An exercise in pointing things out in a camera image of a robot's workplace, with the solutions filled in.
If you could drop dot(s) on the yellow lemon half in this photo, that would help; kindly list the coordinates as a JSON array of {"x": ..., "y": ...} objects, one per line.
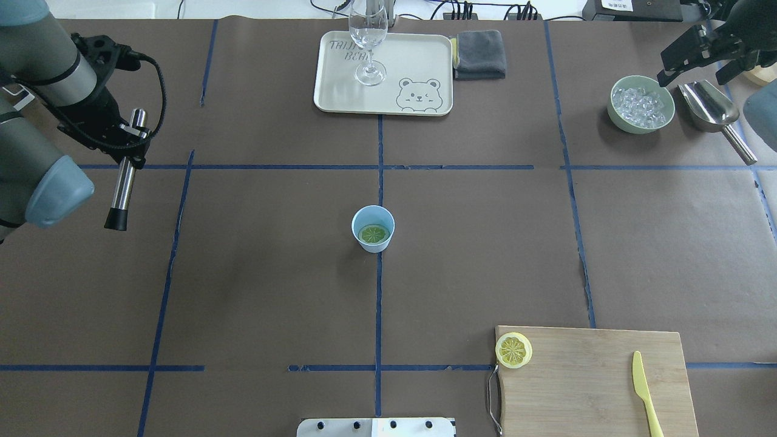
[{"x": 513, "y": 350}]

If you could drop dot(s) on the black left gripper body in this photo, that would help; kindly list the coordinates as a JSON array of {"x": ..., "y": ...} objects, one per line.
[{"x": 97, "y": 111}]

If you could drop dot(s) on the light blue cup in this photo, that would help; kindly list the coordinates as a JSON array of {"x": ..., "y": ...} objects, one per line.
[{"x": 373, "y": 214}]

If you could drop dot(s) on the yellow plastic knife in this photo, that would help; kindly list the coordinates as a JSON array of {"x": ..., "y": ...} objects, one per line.
[{"x": 642, "y": 389}]

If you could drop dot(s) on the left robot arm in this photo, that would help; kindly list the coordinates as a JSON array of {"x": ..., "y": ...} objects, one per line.
[{"x": 68, "y": 75}]

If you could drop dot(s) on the clear wine glass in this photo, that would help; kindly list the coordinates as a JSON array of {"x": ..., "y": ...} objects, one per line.
[{"x": 368, "y": 26}]

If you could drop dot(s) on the green bowl of ice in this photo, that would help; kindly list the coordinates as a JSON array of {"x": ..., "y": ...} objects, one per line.
[{"x": 639, "y": 106}]

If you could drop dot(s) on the lime slice in cup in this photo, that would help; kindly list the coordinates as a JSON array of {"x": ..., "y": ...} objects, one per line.
[{"x": 373, "y": 234}]

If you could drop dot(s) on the steel ice scoop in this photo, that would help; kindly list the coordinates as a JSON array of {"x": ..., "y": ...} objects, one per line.
[{"x": 713, "y": 111}]

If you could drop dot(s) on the wooden mug tree stand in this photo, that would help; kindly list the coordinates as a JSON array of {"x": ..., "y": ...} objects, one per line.
[{"x": 761, "y": 76}]

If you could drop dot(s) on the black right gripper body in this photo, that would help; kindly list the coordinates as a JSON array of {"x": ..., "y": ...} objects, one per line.
[{"x": 748, "y": 44}]

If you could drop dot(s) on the grey folded cloth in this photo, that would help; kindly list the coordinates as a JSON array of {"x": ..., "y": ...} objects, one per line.
[{"x": 479, "y": 55}]

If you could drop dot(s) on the wooden cutting board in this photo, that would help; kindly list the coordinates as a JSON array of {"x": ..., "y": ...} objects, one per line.
[{"x": 579, "y": 383}]

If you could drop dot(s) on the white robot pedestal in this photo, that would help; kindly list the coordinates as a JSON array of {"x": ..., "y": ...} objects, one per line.
[{"x": 401, "y": 426}]

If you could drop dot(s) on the black power strip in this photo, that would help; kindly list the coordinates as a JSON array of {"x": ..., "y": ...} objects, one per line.
[{"x": 473, "y": 10}]

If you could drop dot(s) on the steel muddler stick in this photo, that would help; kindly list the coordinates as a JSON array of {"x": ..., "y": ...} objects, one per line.
[{"x": 119, "y": 211}]

